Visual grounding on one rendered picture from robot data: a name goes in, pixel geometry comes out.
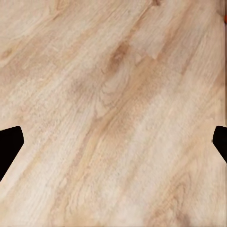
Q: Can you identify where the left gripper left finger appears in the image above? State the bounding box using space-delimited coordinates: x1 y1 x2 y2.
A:
0 126 24 181

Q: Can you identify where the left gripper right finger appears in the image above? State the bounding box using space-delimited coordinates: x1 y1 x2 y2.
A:
212 125 227 163

